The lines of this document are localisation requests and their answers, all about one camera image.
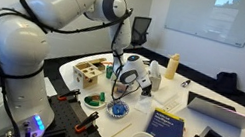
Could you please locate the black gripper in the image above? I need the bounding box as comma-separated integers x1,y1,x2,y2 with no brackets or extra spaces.
139,80,155,99

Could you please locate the grey tissue box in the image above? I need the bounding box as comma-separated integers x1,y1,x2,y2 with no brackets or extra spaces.
144,59,165,93

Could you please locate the clear plastic container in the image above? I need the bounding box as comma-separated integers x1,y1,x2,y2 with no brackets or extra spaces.
107,76,142,100

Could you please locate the blue block in bowl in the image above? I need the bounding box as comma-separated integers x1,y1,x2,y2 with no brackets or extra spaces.
110,101,126,117

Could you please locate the black plastic spoon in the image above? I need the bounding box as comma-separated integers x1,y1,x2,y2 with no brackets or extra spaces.
142,58,152,66

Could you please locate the yellow squeeze bottle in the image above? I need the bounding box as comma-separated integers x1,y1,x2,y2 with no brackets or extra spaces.
164,51,182,81

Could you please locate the blue book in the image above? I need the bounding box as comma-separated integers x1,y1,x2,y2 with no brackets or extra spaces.
144,106,190,137

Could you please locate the blue patterned bowl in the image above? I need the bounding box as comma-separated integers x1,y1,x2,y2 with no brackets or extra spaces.
104,97,132,121

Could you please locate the black marker pen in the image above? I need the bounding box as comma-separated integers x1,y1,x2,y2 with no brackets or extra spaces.
180,78,192,90

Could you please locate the green can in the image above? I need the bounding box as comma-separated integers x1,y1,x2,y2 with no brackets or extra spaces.
104,64,116,80

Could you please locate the green wooden block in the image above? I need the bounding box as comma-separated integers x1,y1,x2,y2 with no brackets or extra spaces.
83,94,94,106
98,91,107,103
88,98,101,108

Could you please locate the white plate with blocks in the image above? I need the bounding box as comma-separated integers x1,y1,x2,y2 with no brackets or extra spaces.
82,89,109,112

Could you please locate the orange flat strip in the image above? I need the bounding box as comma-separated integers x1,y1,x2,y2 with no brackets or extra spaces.
101,59,115,68

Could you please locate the brown wooden block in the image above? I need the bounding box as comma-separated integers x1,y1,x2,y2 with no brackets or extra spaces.
91,94,101,102

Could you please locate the wooden shape sorter box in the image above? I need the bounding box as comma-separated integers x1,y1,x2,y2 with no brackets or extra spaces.
69,58,106,93

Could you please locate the black orange clamp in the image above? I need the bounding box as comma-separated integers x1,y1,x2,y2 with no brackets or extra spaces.
56,85,82,104
73,107,101,137

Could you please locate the black mesh office chair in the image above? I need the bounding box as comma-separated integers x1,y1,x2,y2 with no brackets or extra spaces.
128,15,153,50

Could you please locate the silver laptop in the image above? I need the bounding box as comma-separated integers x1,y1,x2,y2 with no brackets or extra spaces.
171,94,245,137

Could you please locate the black backpack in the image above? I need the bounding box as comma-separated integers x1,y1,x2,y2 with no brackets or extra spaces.
212,69,240,97

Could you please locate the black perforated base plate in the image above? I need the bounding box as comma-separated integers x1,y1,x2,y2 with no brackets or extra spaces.
27,87,125,137

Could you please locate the wall whiteboard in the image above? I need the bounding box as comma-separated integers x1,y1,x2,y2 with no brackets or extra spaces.
162,0,245,49

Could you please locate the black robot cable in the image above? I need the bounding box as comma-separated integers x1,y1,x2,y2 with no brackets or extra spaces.
0,0,156,137

